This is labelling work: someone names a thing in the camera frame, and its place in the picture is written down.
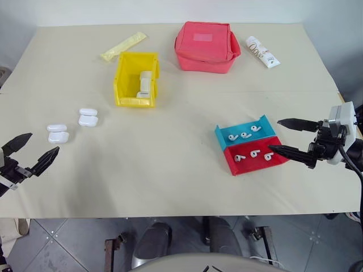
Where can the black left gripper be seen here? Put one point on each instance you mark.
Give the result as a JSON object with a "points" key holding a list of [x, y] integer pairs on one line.
{"points": [[15, 171]]}

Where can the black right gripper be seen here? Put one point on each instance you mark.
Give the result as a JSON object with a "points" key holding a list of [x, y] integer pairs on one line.
{"points": [[326, 141]]}

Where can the yellow plastic bin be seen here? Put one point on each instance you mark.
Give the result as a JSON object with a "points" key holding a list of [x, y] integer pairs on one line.
{"points": [[124, 85]]}

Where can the blue and red tray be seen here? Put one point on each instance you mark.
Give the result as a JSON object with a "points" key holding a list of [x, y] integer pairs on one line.
{"points": [[255, 167]]}

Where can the white red shoe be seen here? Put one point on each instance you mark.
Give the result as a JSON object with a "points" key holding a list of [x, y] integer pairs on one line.
{"points": [[356, 216]]}

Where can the white Dove cream tube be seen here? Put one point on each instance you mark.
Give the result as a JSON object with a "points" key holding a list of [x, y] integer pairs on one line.
{"points": [[262, 51]]}

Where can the dark rounded shape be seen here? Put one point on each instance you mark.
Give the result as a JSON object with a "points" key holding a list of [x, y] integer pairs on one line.
{"points": [[153, 243], [224, 235]]}

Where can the pink fabric zipper bag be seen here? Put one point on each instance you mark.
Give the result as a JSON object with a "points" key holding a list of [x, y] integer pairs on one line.
{"points": [[202, 48]]}

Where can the pale yellow sachet packet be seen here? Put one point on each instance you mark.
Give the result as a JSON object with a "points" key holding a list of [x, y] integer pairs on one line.
{"points": [[123, 45]]}

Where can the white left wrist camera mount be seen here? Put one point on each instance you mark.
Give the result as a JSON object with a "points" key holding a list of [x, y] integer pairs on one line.
{"points": [[2, 160]]}

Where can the rusty metal frame bar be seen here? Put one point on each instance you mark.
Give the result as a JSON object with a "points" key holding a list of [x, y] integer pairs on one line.
{"points": [[268, 243], [109, 255]]}

